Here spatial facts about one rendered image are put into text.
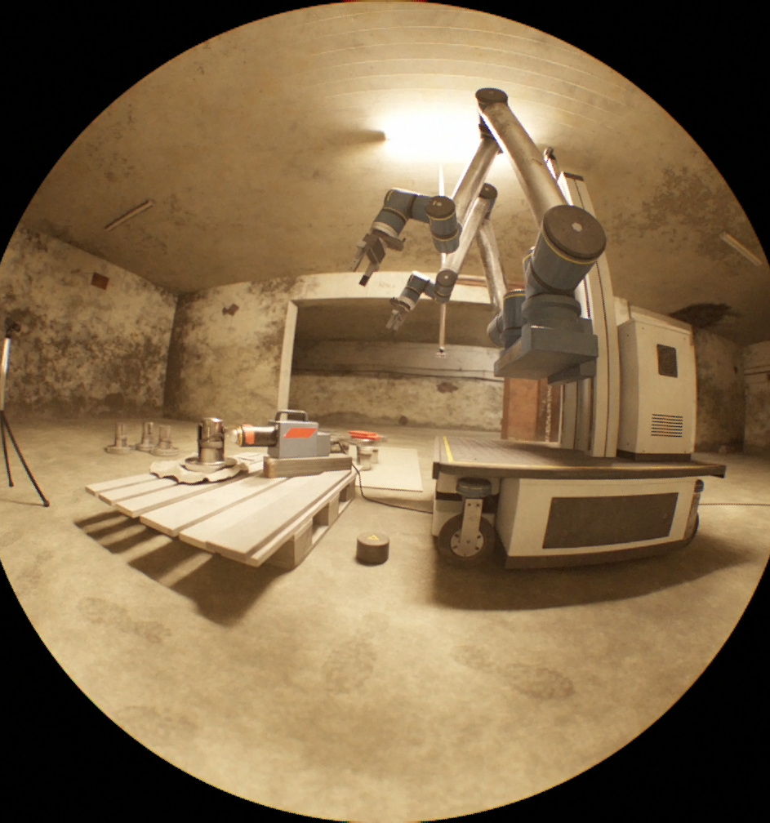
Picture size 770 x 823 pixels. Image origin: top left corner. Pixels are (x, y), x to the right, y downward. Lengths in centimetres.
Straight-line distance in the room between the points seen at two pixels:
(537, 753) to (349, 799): 27
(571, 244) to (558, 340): 33
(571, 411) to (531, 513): 78
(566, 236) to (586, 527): 81
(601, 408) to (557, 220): 72
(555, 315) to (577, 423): 64
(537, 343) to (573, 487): 46
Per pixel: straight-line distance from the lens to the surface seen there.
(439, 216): 106
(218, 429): 139
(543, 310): 110
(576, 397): 155
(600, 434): 126
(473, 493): 85
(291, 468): 138
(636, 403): 125
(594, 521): 94
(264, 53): 279
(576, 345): 105
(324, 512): 115
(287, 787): 50
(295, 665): 62
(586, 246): 91
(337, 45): 265
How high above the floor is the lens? 47
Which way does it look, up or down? level
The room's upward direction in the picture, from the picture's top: 4 degrees clockwise
